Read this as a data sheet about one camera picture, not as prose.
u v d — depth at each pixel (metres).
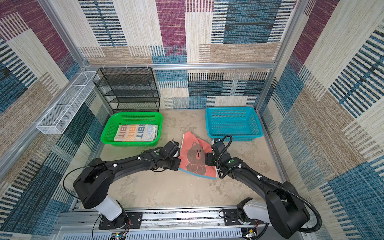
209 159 0.78
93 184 0.45
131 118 1.15
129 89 1.08
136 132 1.02
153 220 0.75
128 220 0.73
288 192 0.41
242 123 1.12
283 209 0.41
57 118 0.71
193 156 0.94
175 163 0.79
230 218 0.73
